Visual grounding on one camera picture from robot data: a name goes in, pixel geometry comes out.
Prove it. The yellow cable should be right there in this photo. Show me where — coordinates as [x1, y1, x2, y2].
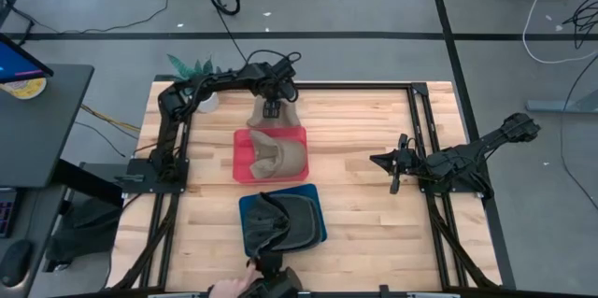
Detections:
[78, 103, 142, 134]

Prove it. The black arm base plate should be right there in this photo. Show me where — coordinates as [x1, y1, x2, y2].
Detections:
[114, 157, 191, 195]

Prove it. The black desk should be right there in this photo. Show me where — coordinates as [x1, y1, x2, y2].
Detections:
[0, 63, 125, 206]

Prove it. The black aluminium table frame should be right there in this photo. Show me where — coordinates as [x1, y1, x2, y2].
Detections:
[111, 80, 504, 291]

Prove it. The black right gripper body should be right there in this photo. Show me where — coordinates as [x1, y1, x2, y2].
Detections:
[390, 133, 424, 195]

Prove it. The green plant in white pot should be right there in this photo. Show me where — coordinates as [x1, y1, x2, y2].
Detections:
[166, 53, 221, 115]

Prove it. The pink plastic bin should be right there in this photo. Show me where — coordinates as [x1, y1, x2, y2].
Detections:
[232, 125, 310, 185]

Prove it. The dark grey cap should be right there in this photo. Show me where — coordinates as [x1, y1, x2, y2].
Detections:
[278, 193, 324, 251]

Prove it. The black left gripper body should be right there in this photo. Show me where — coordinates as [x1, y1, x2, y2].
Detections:
[254, 71, 300, 104]

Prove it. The person's hand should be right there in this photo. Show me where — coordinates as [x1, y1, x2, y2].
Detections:
[207, 260, 263, 298]

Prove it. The black camera cable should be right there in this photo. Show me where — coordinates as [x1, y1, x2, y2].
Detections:
[245, 49, 303, 68]

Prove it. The blue plastic bin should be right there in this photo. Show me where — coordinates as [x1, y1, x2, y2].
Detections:
[237, 183, 328, 258]

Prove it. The beige cap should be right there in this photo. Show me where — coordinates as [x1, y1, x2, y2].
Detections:
[249, 129, 307, 180]
[246, 96, 303, 130]

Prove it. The black cable bundle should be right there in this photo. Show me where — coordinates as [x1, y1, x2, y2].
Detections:
[562, 0, 598, 51]

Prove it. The black computer mouse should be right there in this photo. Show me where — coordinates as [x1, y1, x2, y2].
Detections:
[0, 239, 35, 289]

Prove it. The black cap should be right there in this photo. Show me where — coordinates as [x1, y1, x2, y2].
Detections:
[242, 192, 292, 260]

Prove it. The dark keyboard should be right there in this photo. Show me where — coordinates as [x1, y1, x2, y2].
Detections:
[0, 188, 21, 239]

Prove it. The long black floor cable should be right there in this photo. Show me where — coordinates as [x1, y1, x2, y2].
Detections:
[0, 0, 170, 36]
[559, 53, 598, 211]

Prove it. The white floor cable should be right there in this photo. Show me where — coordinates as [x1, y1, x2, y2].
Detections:
[521, 0, 598, 65]

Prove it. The grey desk foot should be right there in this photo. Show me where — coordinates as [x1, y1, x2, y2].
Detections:
[525, 87, 598, 115]

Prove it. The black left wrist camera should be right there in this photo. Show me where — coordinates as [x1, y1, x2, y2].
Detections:
[273, 54, 300, 80]

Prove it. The straight black cable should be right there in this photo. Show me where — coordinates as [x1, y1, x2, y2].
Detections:
[198, 0, 249, 64]

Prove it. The monitor with blue screen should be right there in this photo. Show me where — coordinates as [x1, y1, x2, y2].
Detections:
[0, 31, 55, 85]

